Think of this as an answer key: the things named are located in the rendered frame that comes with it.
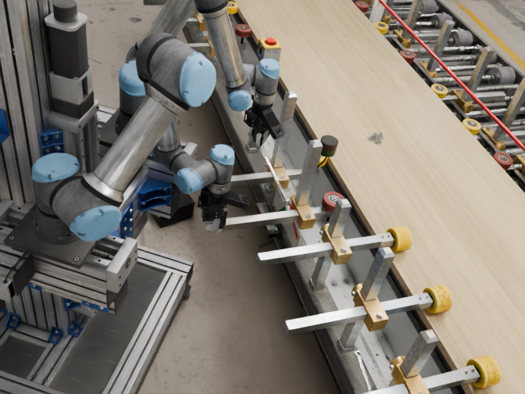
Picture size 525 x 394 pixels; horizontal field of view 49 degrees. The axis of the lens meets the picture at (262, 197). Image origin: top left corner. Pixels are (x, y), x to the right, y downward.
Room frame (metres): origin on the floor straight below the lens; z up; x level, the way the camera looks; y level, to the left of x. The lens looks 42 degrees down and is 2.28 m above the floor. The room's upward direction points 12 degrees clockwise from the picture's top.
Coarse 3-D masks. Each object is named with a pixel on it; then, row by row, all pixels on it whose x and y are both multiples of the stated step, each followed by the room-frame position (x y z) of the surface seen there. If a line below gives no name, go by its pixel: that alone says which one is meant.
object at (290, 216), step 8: (312, 208) 1.54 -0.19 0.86; (320, 208) 1.55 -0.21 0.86; (248, 216) 1.43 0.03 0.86; (256, 216) 1.44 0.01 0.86; (264, 216) 1.45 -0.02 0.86; (272, 216) 1.46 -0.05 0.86; (280, 216) 1.47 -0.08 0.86; (288, 216) 1.47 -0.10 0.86; (296, 216) 1.48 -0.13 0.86; (320, 216) 1.53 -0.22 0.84; (328, 216) 1.54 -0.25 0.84; (232, 224) 1.38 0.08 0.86; (240, 224) 1.39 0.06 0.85; (248, 224) 1.41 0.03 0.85; (256, 224) 1.42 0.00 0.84; (264, 224) 1.43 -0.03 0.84
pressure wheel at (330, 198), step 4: (328, 192) 1.59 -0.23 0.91; (332, 192) 1.59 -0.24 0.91; (336, 192) 1.60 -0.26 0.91; (324, 196) 1.56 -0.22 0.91; (328, 196) 1.57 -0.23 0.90; (332, 196) 1.57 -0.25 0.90; (336, 196) 1.58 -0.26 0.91; (340, 196) 1.58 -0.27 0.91; (324, 200) 1.54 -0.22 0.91; (328, 200) 1.55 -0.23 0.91; (332, 200) 1.55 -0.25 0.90; (336, 200) 1.56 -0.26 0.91; (324, 204) 1.54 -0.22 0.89; (328, 204) 1.53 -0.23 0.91; (332, 204) 1.53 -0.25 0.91; (324, 208) 1.53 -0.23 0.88; (328, 208) 1.52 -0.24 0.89; (332, 208) 1.52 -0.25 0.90; (332, 212) 1.52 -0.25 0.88; (328, 220) 1.56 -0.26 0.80
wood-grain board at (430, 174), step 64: (256, 0) 3.06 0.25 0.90; (320, 0) 3.22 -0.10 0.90; (320, 64) 2.50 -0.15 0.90; (384, 64) 2.63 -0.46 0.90; (320, 128) 1.98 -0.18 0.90; (384, 128) 2.07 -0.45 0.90; (448, 128) 2.17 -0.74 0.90; (384, 192) 1.66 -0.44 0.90; (448, 192) 1.73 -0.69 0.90; (512, 192) 1.81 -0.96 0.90; (448, 256) 1.39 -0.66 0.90; (512, 256) 1.46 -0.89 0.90; (448, 320) 1.13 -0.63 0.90; (512, 320) 1.18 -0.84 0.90; (512, 384) 0.95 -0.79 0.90
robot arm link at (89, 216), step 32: (160, 64) 1.20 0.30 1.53; (192, 64) 1.18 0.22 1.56; (160, 96) 1.14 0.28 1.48; (192, 96) 1.15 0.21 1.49; (128, 128) 1.10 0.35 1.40; (160, 128) 1.11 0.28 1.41; (128, 160) 1.05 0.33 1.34; (64, 192) 0.99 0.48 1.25; (96, 192) 0.98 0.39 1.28; (96, 224) 0.94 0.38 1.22
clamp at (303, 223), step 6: (294, 198) 1.56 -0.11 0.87; (294, 204) 1.54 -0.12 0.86; (300, 210) 1.50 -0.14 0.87; (306, 210) 1.51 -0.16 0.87; (300, 216) 1.48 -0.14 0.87; (312, 216) 1.49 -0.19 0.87; (300, 222) 1.47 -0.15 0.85; (306, 222) 1.46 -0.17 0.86; (312, 222) 1.48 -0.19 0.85; (300, 228) 1.46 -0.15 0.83; (306, 228) 1.47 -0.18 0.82
